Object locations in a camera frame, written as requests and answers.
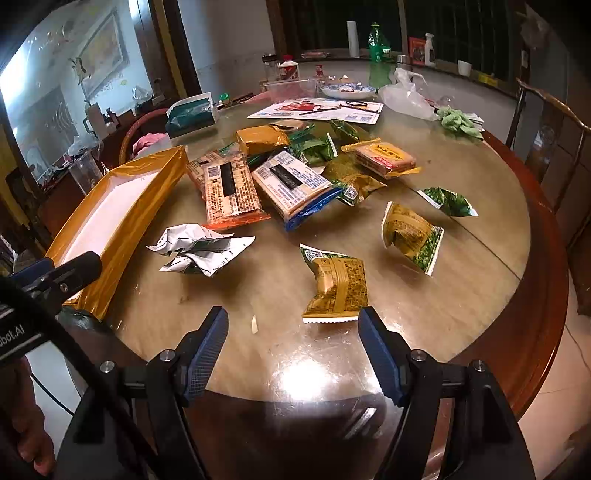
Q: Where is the framed picture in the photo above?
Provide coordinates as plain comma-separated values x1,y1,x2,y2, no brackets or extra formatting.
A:
74,8,131,95

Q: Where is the clear plastic cup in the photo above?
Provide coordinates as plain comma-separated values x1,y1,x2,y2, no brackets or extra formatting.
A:
69,150,104,195

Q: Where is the green plastic bottle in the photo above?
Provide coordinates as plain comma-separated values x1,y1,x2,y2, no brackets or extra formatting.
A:
367,23,393,89

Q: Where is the wooden chair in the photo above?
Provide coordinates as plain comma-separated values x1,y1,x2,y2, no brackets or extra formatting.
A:
505,78,591,217

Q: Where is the mustard yellow snack packet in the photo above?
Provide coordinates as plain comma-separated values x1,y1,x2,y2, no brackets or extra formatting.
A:
235,126,291,156

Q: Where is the square cracker packet yellow label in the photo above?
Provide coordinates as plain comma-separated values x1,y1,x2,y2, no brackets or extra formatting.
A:
341,137,422,179

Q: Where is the blue white plate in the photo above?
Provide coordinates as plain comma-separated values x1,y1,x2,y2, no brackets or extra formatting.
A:
320,83,378,99

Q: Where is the white snack packet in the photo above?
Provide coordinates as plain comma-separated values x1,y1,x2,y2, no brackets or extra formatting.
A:
147,223,236,256
159,236,256,278

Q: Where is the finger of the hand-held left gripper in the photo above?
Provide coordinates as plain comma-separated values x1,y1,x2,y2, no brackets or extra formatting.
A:
11,251,102,310

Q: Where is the orange cracker packet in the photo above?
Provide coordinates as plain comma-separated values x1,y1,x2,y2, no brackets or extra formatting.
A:
202,154,271,230
186,151,220,197

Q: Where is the white plastic bag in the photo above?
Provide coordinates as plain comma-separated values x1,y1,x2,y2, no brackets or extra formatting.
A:
378,68,440,122

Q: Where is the clear plastic container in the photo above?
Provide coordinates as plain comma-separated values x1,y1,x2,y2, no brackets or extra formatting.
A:
263,78,319,103

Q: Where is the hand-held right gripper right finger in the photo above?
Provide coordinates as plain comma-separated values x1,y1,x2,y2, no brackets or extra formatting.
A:
358,307,539,480

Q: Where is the pink cloth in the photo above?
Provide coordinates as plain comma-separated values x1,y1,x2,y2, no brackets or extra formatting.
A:
132,132,168,156

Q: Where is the yellow green snack packet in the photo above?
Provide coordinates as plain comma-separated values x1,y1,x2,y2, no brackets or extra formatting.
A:
299,243,369,324
381,201,445,277

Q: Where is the white jug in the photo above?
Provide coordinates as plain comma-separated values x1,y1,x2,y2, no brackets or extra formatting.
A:
83,102,108,140

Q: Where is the gold-edged white tray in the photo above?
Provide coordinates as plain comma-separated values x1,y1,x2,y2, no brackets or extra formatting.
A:
45,145,189,321

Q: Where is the red hoop chair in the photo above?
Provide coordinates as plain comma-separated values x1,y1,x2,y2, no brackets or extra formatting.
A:
119,107,172,165

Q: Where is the printed flyer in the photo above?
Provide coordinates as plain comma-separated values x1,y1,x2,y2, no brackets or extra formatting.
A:
247,98,385,125

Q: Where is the green tissue pack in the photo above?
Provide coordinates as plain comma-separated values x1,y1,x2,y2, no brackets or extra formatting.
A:
165,92,219,138

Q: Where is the green cloth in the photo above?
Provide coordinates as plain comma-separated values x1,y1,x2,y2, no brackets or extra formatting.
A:
436,106,484,140

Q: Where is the person's left hand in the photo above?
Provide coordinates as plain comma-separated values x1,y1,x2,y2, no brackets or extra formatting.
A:
0,357,56,476

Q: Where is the white liquor bottle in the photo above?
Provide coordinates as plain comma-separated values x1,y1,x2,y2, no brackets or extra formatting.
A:
277,55,300,85

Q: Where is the olive green snack packet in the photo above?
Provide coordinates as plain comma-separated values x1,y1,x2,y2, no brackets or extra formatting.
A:
322,154,387,207

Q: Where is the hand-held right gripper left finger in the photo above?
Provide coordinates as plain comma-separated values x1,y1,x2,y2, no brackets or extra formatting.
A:
55,305,229,480

